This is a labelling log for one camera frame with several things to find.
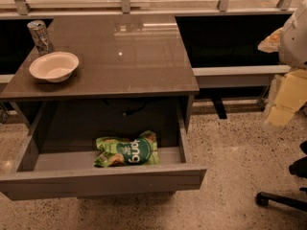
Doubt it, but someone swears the grey open drawer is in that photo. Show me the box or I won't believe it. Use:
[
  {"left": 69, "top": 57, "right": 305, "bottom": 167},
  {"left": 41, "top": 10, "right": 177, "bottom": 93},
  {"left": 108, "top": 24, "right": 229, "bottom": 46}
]
[{"left": 0, "top": 99, "right": 206, "bottom": 200}]

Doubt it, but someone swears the green rice chip bag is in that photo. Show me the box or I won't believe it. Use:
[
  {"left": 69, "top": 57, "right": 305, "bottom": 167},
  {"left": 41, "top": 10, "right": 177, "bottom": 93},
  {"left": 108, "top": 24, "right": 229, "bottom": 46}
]
[{"left": 94, "top": 130, "right": 159, "bottom": 168}]

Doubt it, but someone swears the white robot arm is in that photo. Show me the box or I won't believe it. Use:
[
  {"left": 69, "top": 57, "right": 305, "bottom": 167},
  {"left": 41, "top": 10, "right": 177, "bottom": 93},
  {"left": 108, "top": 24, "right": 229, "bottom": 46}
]
[{"left": 258, "top": 0, "right": 307, "bottom": 132}]

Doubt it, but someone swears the white paper bowl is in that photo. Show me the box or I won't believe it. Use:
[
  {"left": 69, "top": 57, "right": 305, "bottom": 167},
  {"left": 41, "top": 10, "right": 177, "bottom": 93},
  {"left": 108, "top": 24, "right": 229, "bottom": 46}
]
[{"left": 29, "top": 52, "right": 80, "bottom": 83}]

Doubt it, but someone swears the crushed silver drink can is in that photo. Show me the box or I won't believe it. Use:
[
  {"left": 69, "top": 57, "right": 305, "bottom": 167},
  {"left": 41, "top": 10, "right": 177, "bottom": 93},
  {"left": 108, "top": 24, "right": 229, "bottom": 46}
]
[{"left": 27, "top": 20, "right": 54, "bottom": 56}]

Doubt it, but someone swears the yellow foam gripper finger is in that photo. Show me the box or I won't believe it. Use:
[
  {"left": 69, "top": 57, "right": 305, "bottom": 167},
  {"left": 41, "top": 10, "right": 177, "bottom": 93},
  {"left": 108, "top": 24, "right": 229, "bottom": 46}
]
[{"left": 262, "top": 69, "right": 307, "bottom": 132}]

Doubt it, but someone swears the black office chair base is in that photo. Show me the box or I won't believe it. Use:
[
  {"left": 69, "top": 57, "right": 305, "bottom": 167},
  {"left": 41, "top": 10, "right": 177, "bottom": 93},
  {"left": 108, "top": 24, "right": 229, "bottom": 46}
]
[{"left": 254, "top": 141, "right": 307, "bottom": 212}]

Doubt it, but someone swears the white low bench rail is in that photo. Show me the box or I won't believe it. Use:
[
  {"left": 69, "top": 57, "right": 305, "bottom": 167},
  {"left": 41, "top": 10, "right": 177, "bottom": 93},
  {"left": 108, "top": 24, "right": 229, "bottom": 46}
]
[{"left": 193, "top": 65, "right": 290, "bottom": 88}]

